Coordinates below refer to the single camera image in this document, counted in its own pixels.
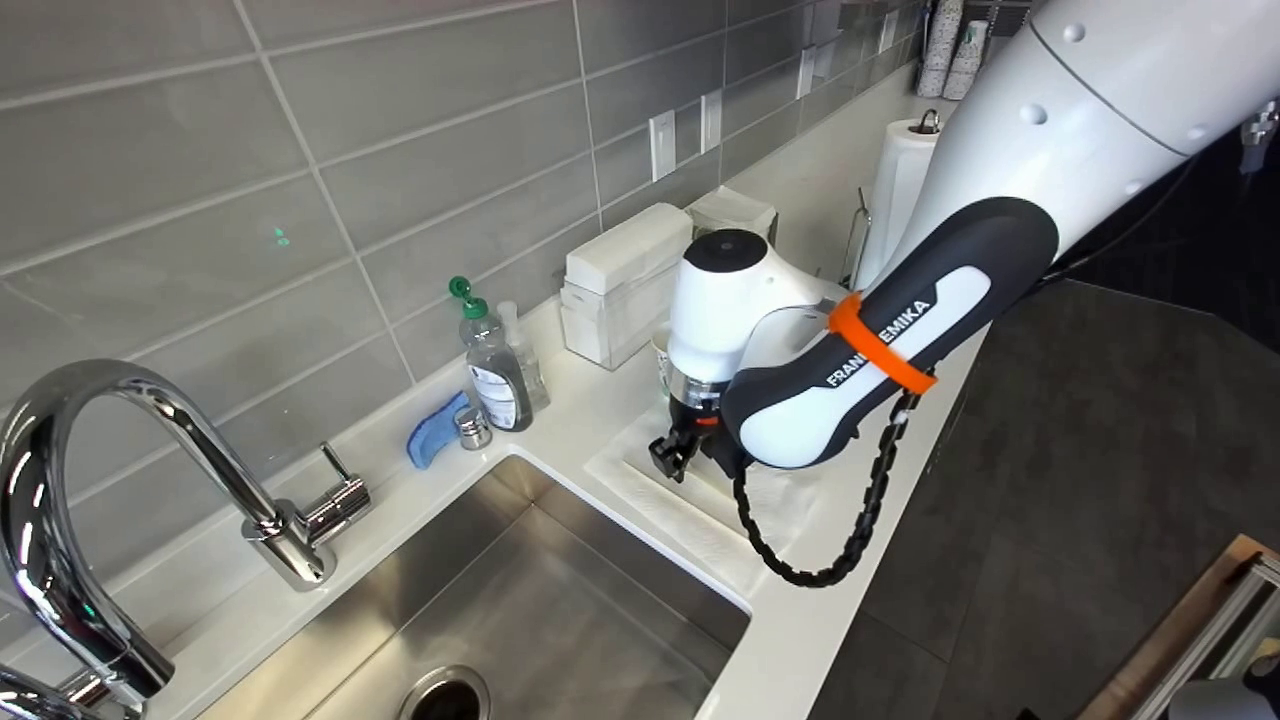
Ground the stainless steel sink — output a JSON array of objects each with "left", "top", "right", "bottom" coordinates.
[{"left": 199, "top": 460, "right": 747, "bottom": 720}]

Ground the black braided cable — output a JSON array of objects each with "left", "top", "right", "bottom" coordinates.
[{"left": 724, "top": 388, "right": 925, "bottom": 593}]

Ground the white wall outlet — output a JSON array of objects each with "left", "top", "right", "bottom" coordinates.
[{"left": 650, "top": 110, "right": 679, "bottom": 183}]

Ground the chrome kitchen faucet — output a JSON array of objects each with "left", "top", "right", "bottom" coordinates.
[{"left": 0, "top": 361, "right": 333, "bottom": 713}]

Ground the paper towel roll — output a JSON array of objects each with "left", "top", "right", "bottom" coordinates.
[{"left": 855, "top": 121, "right": 941, "bottom": 289}]

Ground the white cloth mat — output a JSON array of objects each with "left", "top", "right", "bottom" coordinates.
[{"left": 590, "top": 408, "right": 782, "bottom": 603}]

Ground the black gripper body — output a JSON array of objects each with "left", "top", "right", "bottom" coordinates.
[{"left": 650, "top": 376, "right": 731, "bottom": 481}]

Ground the dish soap bottle green cap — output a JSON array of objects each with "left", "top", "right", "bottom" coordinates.
[{"left": 450, "top": 277, "right": 531, "bottom": 430}]

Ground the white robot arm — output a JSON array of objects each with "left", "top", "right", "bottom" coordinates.
[{"left": 650, "top": 0, "right": 1280, "bottom": 475}]

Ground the small chrome faucet handle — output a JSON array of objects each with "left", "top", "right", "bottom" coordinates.
[{"left": 303, "top": 448, "right": 373, "bottom": 542}]

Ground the small metal sink stopper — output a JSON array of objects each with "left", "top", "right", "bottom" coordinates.
[{"left": 457, "top": 408, "right": 493, "bottom": 451}]

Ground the white napkin stack box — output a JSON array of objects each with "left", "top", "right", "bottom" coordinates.
[{"left": 562, "top": 202, "right": 693, "bottom": 366}]

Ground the wooden cabinet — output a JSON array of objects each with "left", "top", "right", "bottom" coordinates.
[{"left": 1082, "top": 537, "right": 1280, "bottom": 720}]

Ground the steel napkin holder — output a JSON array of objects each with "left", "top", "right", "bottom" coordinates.
[{"left": 687, "top": 183, "right": 782, "bottom": 239}]

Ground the white wall switch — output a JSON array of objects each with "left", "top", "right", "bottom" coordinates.
[{"left": 699, "top": 92, "right": 724, "bottom": 153}]

